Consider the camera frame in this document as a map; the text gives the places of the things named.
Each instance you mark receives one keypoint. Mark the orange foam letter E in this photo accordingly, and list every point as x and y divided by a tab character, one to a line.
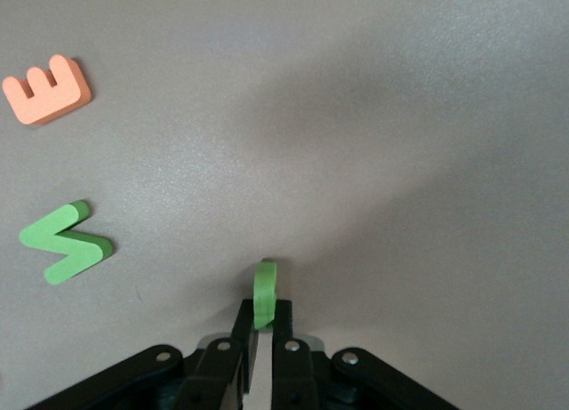
49	103

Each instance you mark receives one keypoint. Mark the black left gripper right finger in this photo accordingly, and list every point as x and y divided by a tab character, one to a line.
291	374

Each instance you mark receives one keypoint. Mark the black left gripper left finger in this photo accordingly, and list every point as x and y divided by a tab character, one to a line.
213	374

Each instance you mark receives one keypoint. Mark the brown table cover sheet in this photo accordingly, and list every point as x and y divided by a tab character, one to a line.
355	116

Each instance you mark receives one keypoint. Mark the green foam letter n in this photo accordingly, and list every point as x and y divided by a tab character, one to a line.
264	294
71	245

